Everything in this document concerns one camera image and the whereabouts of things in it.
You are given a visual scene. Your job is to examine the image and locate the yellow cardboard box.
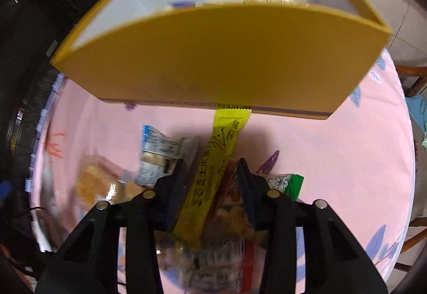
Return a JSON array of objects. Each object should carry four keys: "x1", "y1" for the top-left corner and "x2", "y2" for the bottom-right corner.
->
[{"x1": 50, "y1": 0, "x2": 393, "y2": 121}]

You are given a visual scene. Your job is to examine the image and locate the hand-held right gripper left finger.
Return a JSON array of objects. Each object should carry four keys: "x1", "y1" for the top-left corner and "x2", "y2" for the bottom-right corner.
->
[{"x1": 35, "y1": 158, "x2": 187, "y2": 294}]

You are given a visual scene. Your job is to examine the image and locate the wooden chair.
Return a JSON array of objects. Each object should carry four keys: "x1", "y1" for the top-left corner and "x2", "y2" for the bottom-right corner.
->
[{"x1": 395, "y1": 64, "x2": 427, "y2": 269}]

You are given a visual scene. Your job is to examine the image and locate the blue and white snack packet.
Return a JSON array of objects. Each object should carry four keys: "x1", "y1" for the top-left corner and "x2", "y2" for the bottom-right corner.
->
[{"x1": 135, "y1": 124, "x2": 201, "y2": 188}]

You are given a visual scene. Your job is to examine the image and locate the black cable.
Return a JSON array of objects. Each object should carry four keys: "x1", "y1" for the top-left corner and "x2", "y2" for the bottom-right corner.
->
[{"x1": 0, "y1": 205, "x2": 45, "y2": 284}]

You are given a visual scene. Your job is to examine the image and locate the pink floral tablecloth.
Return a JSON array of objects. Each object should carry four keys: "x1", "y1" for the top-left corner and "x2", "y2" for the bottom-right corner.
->
[{"x1": 28, "y1": 47, "x2": 416, "y2": 294}]

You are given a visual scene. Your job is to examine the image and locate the bread in clear wrapper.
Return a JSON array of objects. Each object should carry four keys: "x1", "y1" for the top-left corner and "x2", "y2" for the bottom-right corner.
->
[{"x1": 75, "y1": 153, "x2": 145, "y2": 212}]

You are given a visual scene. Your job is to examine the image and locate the yellow stick snack packet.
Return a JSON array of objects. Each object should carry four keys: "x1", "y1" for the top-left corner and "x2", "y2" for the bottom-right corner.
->
[{"x1": 173, "y1": 107, "x2": 253, "y2": 251}]

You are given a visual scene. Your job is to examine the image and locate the blue cloth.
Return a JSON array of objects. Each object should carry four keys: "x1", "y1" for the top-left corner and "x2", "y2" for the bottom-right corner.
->
[{"x1": 405, "y1": 95, "x2": 427, "y2": 135}]

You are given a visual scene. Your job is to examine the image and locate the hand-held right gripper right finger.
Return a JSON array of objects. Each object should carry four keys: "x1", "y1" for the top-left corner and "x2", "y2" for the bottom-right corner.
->
[{"x1": 235, "y1": 158, "x2": 389, "y2": 294}]

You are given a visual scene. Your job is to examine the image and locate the blue striped white packet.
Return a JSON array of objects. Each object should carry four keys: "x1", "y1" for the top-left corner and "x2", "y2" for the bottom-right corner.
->
[{"x1": 168, "y1": 0, "x2": 215, "y2": 11}]

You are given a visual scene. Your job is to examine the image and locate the green flower print packet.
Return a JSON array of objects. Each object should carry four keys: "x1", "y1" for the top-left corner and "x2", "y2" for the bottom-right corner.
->
[{"x1": 266, "y1": 173, "x2": 305, "y2": 203}]

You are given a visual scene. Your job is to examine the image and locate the clear snack packet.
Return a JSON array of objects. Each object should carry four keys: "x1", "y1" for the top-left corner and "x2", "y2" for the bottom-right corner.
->
[{"x1": 157, "y1": 214, "x2": 247, "y2": 293}]

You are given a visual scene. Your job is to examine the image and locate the red nut snack packet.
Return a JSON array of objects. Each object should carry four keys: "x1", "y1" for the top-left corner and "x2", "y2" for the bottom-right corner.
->
[{"x1": 213, "y1": 160, "x2": 267, "y2": 293}]

